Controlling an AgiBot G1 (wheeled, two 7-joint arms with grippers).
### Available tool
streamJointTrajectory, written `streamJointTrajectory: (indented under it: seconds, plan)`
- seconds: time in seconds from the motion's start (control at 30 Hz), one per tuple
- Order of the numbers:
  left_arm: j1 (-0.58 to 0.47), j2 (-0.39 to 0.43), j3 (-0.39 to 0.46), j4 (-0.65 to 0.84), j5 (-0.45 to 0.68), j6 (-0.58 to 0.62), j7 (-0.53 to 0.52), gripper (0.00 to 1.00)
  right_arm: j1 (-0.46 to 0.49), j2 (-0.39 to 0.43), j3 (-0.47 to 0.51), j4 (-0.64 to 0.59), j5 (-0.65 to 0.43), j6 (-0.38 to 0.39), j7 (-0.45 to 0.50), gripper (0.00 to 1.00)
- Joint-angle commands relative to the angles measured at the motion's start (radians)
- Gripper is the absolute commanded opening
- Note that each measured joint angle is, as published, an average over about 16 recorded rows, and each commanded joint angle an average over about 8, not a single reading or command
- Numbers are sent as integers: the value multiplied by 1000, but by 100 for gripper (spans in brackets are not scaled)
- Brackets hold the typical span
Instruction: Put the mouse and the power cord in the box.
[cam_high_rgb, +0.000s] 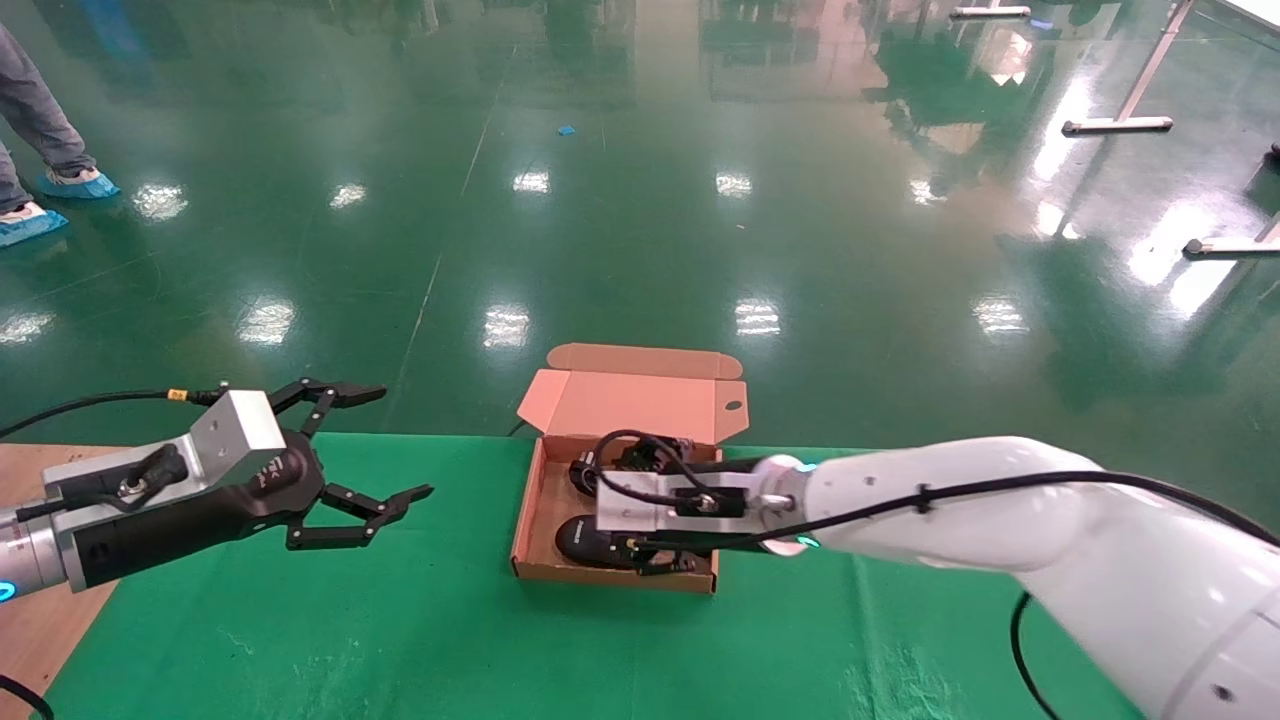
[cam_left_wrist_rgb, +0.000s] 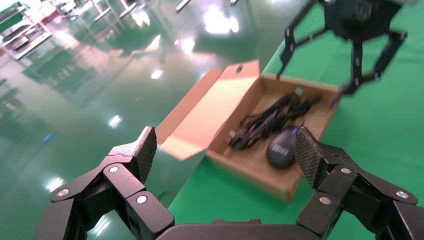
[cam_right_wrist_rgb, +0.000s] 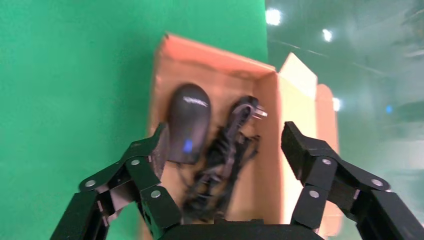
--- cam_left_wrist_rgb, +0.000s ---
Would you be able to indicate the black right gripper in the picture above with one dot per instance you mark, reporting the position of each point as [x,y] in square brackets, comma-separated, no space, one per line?
[361,16]

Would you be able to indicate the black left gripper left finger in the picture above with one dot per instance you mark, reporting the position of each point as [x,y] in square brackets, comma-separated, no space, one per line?
[126,182]

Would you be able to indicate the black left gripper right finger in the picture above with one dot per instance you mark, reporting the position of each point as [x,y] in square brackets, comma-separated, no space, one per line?
[348,188]

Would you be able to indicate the black computer mouse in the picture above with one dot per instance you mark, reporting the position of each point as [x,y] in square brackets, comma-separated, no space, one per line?
[281,152]

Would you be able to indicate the brown cardboard box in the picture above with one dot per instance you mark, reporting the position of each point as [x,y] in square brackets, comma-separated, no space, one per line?
[212,109]

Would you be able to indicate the green table cloth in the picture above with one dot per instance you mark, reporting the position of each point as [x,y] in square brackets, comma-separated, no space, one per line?
[381,132]

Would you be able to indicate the small blue floor scrap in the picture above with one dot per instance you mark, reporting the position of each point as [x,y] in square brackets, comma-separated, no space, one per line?
[48,137]

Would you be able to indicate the white metal table foot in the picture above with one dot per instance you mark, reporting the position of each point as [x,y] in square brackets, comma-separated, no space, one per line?
[102,14]
[182,5]

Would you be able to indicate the white metal rack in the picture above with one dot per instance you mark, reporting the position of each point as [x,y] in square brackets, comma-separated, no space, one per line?
[33,43]

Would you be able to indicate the white table leg with post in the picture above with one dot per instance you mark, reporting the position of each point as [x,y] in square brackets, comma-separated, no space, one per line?
[128,10]

